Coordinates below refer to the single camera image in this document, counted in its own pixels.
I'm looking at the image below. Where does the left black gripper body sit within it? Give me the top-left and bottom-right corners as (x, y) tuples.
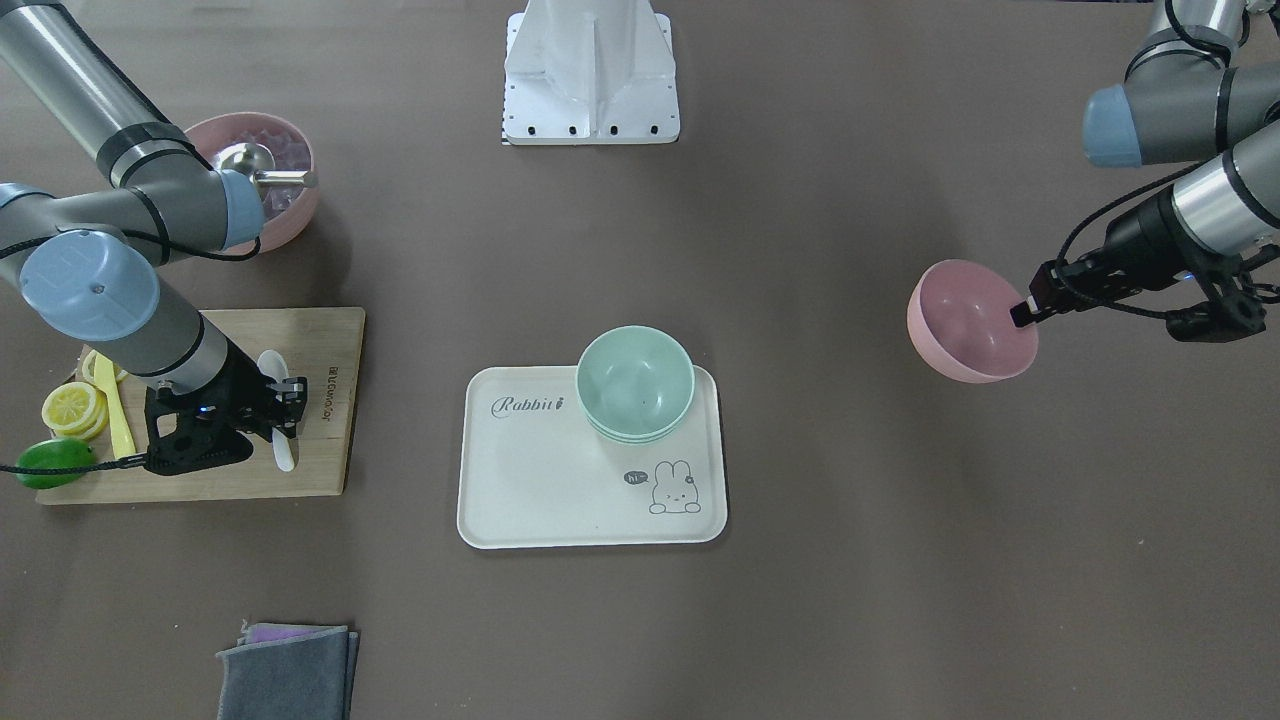
(1030, 190), (1268, 343)

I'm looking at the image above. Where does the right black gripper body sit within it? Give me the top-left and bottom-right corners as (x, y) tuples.
(143, 345), (274, 477)

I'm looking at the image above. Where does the white ceramic spoon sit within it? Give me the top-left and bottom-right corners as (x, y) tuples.
(257, 348), (296, 471)

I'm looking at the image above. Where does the small pink bowl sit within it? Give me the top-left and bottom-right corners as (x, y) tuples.
(906, 259), (1039, 384)

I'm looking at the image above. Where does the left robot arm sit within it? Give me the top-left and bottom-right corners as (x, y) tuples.
(1010, 1), (1279, 343)

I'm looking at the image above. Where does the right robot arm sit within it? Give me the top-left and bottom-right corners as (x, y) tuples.
(1, 1), (316, 479)

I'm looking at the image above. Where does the top lemon slice stack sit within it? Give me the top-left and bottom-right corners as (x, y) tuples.
(40, 380), (109, 439)

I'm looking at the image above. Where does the large pink bowl with ice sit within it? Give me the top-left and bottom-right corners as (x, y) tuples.
(186, 111), (320, 252)

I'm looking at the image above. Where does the green bowl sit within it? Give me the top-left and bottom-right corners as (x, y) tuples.
(575, 325), (696, 445)

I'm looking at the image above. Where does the bamboo cutting board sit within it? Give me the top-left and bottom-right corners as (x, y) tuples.
(36, 307), (366, 506)

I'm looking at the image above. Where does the yellow plastic knife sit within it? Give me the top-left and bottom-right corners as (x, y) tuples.
(93, 368), (136, 459)

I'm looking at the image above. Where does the lemon slice under knife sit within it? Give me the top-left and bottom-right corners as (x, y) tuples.
(78, 348), (129, 386)

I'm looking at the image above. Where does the green lime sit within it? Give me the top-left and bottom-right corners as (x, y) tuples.
(15, 437), (99, 489)

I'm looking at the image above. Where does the purple cloth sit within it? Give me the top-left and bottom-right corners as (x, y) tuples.
(237, 623), (346, 646)

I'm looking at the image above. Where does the steel ladle scoop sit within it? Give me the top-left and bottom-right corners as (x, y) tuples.
(210, 142), (317, 204)

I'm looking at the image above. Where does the cream rabbit tray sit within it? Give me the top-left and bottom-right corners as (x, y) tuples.
(457, 366), (730, 550)

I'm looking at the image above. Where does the grey folded cloth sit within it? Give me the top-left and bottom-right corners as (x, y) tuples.
(218, 625), (360, 719)

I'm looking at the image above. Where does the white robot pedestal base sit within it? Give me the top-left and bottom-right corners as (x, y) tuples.
(500, 1), (681, 146)

